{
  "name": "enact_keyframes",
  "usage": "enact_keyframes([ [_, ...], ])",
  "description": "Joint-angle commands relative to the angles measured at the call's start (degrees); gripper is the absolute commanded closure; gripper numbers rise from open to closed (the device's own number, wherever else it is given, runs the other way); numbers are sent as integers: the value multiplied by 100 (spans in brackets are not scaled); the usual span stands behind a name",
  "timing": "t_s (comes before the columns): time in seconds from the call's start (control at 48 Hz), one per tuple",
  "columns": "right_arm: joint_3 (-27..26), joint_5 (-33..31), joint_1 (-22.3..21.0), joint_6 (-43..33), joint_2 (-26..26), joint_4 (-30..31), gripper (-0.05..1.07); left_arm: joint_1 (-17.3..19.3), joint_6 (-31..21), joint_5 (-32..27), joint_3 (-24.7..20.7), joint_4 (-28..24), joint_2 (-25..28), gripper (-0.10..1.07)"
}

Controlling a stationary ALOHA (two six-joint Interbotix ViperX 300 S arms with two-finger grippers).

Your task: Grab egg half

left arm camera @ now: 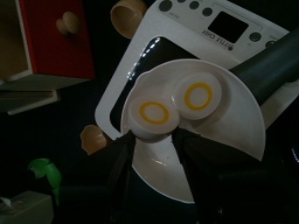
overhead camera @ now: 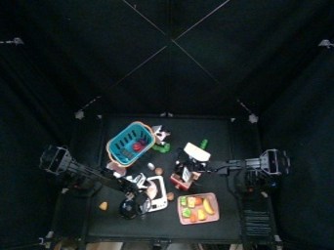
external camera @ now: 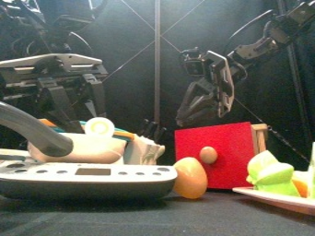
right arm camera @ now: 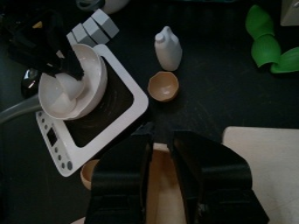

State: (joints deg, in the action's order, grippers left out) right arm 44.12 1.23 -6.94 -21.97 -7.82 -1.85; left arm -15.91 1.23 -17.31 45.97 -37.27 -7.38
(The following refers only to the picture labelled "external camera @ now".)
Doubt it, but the green toy lettuce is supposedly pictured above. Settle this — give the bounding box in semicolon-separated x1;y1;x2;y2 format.
245;149;302;198

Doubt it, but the thin diagonal brace wire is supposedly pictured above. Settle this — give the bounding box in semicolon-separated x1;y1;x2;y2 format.
103;0;207;83
121;0;183;53

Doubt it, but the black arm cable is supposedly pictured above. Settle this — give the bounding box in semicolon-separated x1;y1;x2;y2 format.
223;8;277;56

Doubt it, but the white toy knife block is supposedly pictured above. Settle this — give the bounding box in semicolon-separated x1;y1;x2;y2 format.
141;141;167;166

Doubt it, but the thin diagonal cord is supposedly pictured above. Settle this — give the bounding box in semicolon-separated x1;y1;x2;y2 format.
234;98;310;163

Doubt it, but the dark frame post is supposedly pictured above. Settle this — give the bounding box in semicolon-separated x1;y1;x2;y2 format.
275;0;311;160

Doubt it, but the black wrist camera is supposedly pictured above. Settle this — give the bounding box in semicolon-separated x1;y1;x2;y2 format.
179;47;210;78

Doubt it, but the white mixing bowl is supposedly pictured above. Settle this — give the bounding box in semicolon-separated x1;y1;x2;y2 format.
26;132;129;165

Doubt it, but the teal basket with orange handle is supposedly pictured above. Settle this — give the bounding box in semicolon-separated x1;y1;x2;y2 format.
39;118;137;143

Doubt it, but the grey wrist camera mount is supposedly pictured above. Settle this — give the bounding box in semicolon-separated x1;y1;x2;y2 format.
0;53;103;86

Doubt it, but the grey vertical frame pole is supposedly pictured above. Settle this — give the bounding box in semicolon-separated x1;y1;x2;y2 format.
153;0;163;124

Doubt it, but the black knife handle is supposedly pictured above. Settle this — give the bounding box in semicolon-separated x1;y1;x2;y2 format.
139;119;151;143
150;120;167;144

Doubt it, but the brown egg shell half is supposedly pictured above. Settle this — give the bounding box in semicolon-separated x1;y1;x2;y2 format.
171;157;210;200

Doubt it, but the white disc with yellow centre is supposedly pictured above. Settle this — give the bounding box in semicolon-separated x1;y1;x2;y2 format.
85;116;118;138

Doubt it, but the orange toy food piece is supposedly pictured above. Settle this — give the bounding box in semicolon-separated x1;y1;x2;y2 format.
291;179;310;199

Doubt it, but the wooden drawer with red front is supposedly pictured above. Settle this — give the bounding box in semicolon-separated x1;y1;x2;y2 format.
174;121;258;190

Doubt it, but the white plate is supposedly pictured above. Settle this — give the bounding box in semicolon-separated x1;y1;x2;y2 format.
231;185;315;217

